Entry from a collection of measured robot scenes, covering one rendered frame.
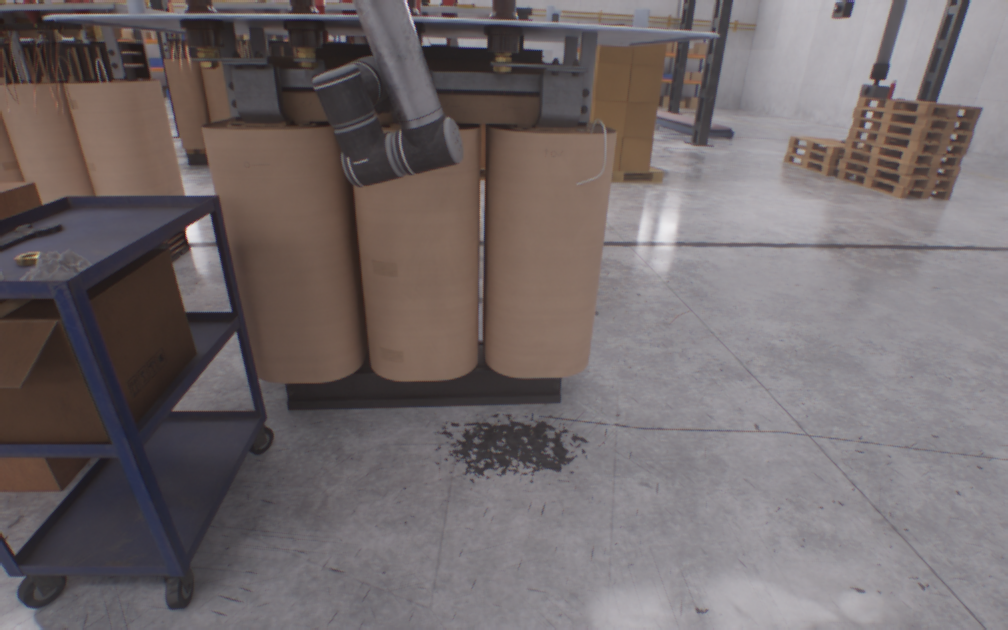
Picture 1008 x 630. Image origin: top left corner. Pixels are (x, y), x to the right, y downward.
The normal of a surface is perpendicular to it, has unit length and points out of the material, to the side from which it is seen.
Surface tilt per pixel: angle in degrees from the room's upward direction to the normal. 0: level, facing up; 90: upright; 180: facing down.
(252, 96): 90
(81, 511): 0
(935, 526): 0
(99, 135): 90
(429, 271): 90
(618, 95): 90
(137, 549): 0
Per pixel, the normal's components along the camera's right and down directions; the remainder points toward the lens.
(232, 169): -0.15, 0.44
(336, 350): 0.59, 0.38
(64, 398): 0.08, 0.45
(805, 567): 0.04, -0.90
